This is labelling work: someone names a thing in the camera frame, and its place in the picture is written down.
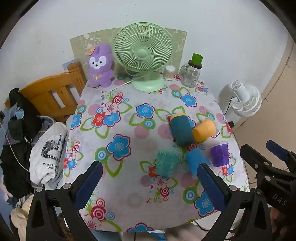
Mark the wooden chair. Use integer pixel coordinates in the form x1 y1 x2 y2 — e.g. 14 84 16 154
5 61 87 123

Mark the orange cup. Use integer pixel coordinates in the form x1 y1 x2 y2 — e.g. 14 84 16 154
192 119 218 143

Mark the purple cup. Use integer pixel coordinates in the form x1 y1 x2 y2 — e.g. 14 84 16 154
210 141 230 167

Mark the white fan cable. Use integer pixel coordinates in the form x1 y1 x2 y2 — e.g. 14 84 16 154
109 74 139 92

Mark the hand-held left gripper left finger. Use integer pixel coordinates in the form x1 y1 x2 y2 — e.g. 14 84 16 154
25 161 103 241

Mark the teal glitter cup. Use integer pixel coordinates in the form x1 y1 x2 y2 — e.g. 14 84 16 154
154 146 183 178

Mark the blue cup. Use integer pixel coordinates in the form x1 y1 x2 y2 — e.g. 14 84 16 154
185 148 211 179

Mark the beige patterned board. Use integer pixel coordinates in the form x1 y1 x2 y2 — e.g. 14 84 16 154
70 28 188 75

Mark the black fan cable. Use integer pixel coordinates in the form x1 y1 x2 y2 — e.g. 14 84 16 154
224 95 235 115

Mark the cotton swab container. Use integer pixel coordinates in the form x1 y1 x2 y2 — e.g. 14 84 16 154
163 65 176 81

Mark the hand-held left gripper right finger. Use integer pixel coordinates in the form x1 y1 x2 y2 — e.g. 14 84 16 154
196 163 272 241

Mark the dark teal cup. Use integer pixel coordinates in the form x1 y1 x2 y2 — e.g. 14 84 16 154
167 113 197 148

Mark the glass mug jar green lid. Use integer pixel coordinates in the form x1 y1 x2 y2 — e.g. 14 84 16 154
179 53 204 88

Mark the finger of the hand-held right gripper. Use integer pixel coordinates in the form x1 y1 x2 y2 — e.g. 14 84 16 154
240 144 275 179
266 140 296 173

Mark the green desk fan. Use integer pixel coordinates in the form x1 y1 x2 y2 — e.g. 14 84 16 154
113 22 173 92

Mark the white floor fan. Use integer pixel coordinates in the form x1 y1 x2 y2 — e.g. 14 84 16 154
218 80 262 123

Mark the purple plush toy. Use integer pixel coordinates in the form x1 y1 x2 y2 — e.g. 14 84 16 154
86 44 115 88

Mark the white printed shirt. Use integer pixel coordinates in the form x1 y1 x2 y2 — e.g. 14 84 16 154
30 122 68 186

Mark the dark clothes pile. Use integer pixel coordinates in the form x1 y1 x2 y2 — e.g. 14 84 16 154
0 88 44 198

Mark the cream cloth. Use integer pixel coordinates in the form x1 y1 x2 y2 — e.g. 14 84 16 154
9 195 35 241

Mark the thin white cable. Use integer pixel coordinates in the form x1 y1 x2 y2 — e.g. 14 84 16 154
0 123 31 173

